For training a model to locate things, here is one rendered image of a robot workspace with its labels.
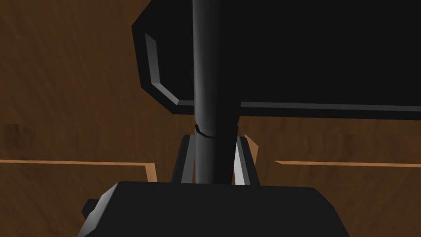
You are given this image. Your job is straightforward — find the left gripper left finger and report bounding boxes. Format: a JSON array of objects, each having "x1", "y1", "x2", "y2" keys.
[{"x1": 170, "y1": 134, "x2": 196, "y2": 184}]

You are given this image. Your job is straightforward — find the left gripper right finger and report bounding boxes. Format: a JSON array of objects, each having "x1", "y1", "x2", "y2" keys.
[{"x1": 232, "y1": 136, "x2": 261, "y2": 186}]

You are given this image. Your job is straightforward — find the dark grey bar handle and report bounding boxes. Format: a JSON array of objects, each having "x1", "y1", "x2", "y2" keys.
[{"x1": 192, "y1": 0, "x2": 242, "y2": 185}]

